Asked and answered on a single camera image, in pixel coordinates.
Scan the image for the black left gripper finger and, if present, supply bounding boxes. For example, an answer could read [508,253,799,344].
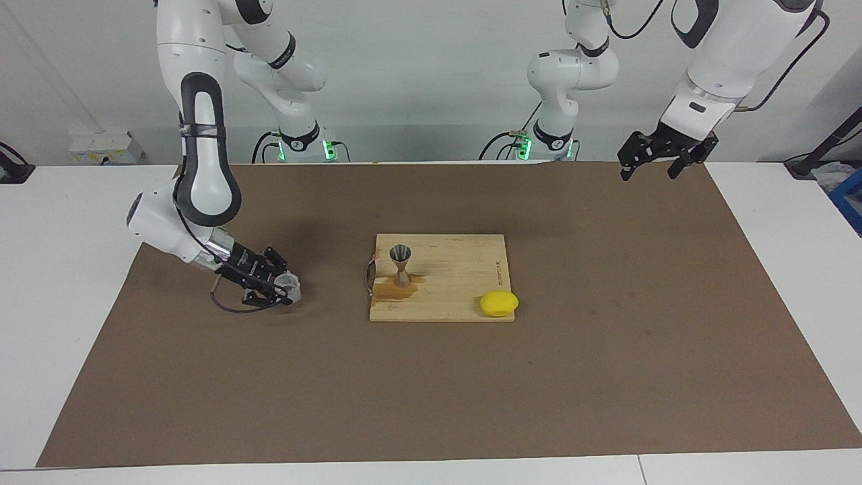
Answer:
[667,135,719,180]
[618,131,654,181]

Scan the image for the clear plastic cup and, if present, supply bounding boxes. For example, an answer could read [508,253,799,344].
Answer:
[273,271,302,302]

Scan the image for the steel double jigger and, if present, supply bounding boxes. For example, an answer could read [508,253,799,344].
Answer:
[389,245,413,289]

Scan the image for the brown table mat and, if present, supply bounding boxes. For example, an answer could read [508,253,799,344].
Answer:
[37,162,862,469]

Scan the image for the black tripod leg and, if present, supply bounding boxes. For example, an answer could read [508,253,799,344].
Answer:
[785,108,862,179]

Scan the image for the crumpled clear plastic bag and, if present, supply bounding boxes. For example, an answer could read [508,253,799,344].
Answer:
[811,162,853,193]

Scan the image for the wooden cutting board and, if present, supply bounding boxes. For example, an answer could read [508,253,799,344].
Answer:
[364,234,516,323]

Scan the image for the yellow lemon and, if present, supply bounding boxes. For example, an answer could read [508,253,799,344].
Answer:
[479,290,520,318]

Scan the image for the black stand base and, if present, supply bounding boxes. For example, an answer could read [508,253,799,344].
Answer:
[0,141,36,184]

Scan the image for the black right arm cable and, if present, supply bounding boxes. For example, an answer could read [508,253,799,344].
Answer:
[210,273,284,315]

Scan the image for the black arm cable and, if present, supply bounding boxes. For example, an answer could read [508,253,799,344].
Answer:
[734,10,830,112]
[210,273,284,315]

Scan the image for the thin black cable loop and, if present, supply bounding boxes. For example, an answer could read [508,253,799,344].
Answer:
[603,0,665,40]

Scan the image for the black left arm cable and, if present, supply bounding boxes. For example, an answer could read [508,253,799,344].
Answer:
[734,10,830,112]

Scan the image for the black base cables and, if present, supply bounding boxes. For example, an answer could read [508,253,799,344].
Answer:
[478,101,541,161]

